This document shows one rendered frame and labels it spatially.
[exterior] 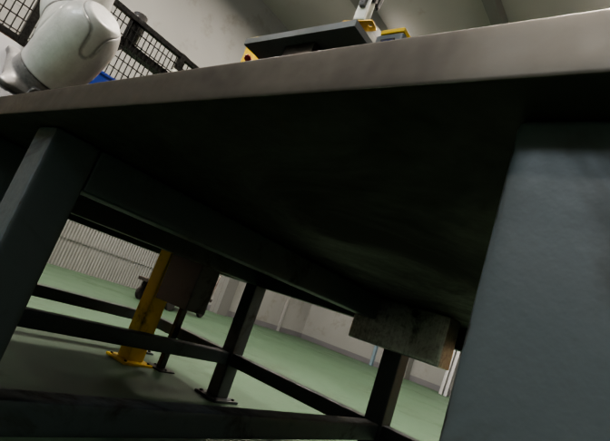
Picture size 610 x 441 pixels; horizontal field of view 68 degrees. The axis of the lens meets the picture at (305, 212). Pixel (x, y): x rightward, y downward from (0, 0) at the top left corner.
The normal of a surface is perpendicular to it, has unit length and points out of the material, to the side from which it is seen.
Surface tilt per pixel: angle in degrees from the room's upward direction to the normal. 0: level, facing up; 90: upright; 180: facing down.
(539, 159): 90
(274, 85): 90
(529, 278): 90
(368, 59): 90
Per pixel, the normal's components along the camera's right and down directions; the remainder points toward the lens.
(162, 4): 0.76, 0.11
